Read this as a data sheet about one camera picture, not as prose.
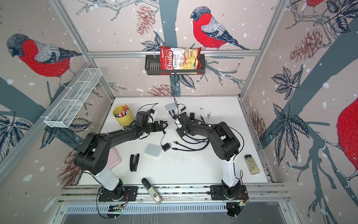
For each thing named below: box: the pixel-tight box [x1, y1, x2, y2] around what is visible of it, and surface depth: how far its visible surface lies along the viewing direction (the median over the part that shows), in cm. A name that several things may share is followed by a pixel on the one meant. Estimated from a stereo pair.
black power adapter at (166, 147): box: [161, 142, 172, 152], surface depth 92 cm
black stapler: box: [129, 153, 140, 172], surface depth 85 cm
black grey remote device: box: [141, 177, 164, 205], surface depth 73 cm
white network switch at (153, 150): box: [143, 143, 163, 159], surface depth 90 cm
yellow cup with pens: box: [112, 104, 133, 127], surface depth 97 cm
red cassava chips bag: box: [159, 46, 203, 76], surface depth 90 cm
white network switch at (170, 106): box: [163, 102, 179, 115], surface depth 113 cm
